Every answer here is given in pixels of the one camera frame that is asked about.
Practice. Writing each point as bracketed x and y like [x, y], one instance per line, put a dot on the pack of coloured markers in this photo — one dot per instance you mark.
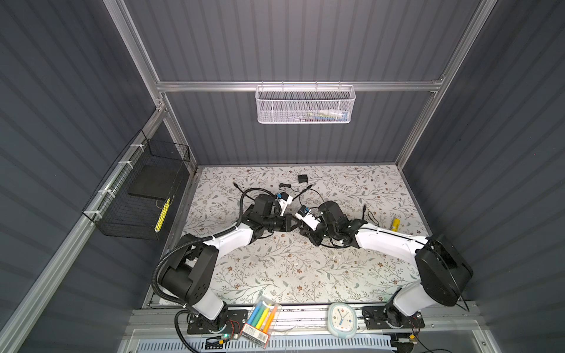
[258, 327]

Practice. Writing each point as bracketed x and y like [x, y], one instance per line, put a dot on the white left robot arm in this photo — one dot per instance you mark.
[184, 274]

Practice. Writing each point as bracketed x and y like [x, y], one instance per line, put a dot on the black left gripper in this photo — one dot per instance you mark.
[287, 223]

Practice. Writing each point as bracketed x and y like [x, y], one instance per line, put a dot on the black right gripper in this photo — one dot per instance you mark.
[311, 234]

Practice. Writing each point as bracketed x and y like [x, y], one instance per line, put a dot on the black wire wall basket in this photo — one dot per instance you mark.
[128, 204]

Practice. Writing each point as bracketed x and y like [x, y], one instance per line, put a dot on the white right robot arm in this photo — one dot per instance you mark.
[443, 273]

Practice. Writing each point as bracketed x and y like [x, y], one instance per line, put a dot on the small mint desk clock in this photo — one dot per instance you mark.
[342, 320]

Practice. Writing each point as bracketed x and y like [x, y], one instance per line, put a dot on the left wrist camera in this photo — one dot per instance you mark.
[284, 200]

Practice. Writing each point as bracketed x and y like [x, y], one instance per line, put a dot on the white wire mesh basket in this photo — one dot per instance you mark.
[313, 104]

